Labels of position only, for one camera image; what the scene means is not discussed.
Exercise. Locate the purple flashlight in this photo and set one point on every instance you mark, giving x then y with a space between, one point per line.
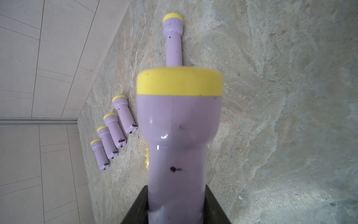
178 113
100 154
121 105
173 31
112 122

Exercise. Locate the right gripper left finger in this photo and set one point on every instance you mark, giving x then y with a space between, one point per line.
138 212

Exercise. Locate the purple flashlight horizontal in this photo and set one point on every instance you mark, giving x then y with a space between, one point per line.
108 144

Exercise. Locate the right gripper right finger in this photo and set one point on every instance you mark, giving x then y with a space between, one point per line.
213 213

